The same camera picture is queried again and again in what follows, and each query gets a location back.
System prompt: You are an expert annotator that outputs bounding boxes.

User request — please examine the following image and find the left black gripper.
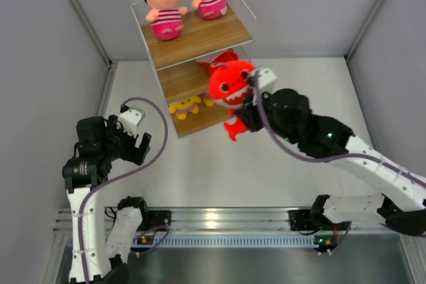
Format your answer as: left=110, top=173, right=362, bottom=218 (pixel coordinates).
left=100, top=115, right=150, bottom=166

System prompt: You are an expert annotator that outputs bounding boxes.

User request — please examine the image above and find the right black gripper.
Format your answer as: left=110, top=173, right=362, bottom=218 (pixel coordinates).
left=236, top=88, right=298, bottom=145

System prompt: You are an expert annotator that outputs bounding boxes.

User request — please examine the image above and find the red shark plush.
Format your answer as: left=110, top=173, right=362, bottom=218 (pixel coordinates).
left=208, top=60, right=256, bottom=142
left=195, top=49, right=239, bottom=74

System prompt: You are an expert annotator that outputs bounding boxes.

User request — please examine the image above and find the yellow plush toy striped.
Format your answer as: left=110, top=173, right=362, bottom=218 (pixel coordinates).
left=203, top=94, right=214, bottom=107

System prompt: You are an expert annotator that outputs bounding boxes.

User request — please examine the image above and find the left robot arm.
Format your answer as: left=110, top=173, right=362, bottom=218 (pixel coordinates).
left=62, top=109, right=151, bottom=283

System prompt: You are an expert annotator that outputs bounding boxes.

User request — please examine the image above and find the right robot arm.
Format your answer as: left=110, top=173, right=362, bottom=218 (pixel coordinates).
left=236, top=88, right=425, bottom=237

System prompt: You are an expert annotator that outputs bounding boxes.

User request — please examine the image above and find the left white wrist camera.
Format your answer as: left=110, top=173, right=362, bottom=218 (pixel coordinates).
left=118, top=105, right=145, bottom=138

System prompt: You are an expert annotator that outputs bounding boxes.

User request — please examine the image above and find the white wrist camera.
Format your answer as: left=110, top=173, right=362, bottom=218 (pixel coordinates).
left=250, top=66, right=277, bottom=105
left=118, top=105, right=145, bottom=138

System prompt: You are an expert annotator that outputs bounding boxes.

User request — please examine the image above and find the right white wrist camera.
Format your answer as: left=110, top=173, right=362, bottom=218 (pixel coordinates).
left=250, top=66, right=277, bottom=105

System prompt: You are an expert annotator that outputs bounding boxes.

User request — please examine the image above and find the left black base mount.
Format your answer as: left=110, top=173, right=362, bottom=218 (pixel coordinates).
left=136, top=210, right=172, bottom=231

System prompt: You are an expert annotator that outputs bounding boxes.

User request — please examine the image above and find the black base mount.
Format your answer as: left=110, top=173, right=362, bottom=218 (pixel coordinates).
left=288, top=210, right=334, bottom=235
left=136, top=210, right=172, bottom=231

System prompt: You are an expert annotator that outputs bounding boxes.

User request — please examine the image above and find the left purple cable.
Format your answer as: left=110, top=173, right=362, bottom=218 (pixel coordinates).
left=79, top=96, right=170, bottom=284

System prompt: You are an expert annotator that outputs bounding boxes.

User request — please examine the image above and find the purple cable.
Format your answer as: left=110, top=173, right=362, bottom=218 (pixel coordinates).
left=79, top=96, right=170, bottom=284
left=248, top=71, right=426, bottom=255

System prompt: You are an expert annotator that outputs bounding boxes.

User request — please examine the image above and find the white wire wooden shelf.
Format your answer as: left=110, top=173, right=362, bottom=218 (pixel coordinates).
left=130, top=0, right=257, bottom=138

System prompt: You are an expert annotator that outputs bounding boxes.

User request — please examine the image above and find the aluminium frame post left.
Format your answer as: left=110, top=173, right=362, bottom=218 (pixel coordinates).
left=68, top=0, right=112, bottom=66

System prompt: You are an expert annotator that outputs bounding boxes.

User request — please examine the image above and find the aluminium frame post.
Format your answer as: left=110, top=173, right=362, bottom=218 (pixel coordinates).
left=344, top=0, right=387, bottom=62
left=68, top=0, right=112, bottom=66

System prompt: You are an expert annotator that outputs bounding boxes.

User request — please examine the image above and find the aluminium mounting rail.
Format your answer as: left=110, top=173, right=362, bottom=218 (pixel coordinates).
left=53, top=206, right=417, bottom=248

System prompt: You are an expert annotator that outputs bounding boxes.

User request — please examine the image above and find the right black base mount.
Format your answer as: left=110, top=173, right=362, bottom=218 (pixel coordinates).
left=288, top=210, right=334, bottom=235

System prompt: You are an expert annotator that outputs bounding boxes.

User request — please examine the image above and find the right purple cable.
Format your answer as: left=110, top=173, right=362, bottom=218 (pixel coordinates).
left=248, top=71, right=426, bottom=255

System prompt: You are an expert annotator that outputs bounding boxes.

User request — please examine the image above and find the aluminium frame post right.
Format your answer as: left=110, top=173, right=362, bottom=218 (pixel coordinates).
left=344, top=0, right=387, bottom=62

